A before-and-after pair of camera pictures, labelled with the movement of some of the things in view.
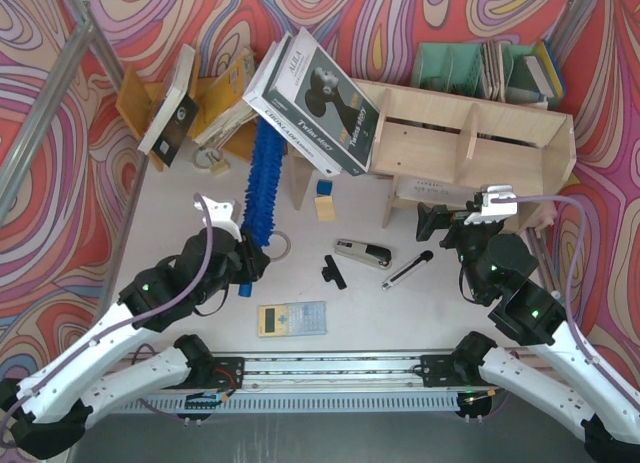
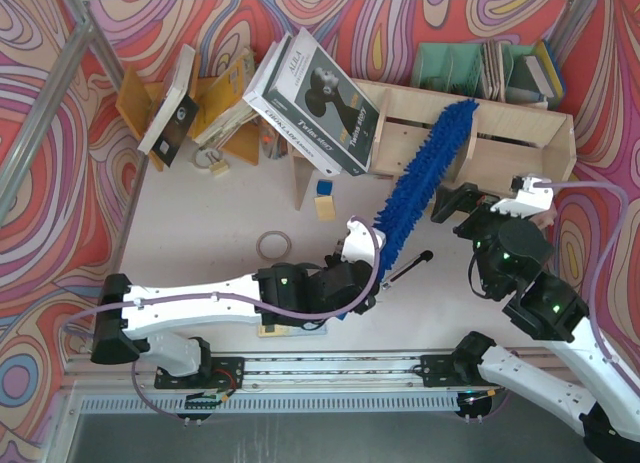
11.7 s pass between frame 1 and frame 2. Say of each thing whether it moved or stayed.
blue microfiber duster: moved
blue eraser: stayed
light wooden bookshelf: stayed
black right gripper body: moved
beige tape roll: stayed
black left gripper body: moved
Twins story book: stayed
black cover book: stayed
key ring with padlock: stayed
